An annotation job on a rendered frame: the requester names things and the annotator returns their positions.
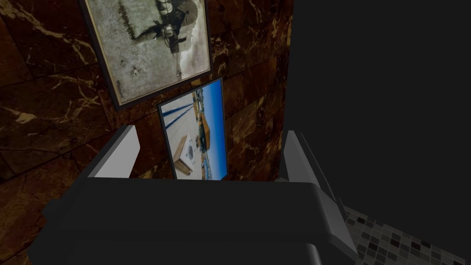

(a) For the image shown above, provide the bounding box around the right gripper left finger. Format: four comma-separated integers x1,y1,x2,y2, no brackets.
79,125,141,180

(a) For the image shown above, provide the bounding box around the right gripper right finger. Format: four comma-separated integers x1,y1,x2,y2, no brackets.
278,130,336,202

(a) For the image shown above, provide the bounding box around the blue framed picture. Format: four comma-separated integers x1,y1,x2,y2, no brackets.
157,77,228,182

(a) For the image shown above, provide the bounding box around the grey framed picture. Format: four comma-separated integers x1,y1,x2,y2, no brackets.
78,0,213,112

